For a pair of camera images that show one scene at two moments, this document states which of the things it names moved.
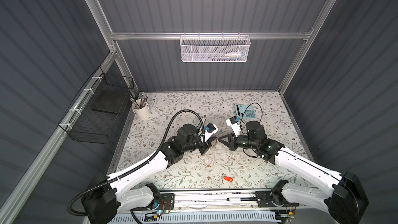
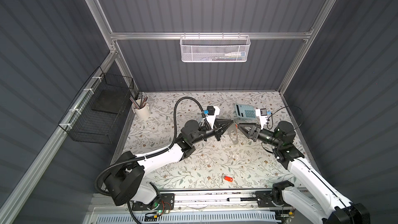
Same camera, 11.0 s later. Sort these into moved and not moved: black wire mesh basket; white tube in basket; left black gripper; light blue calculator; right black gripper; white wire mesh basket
Moved: right black gripper; left black gripper
Not moved: white wire mesh basket; light blue calculator; black wire mesh basket; white tube in basket
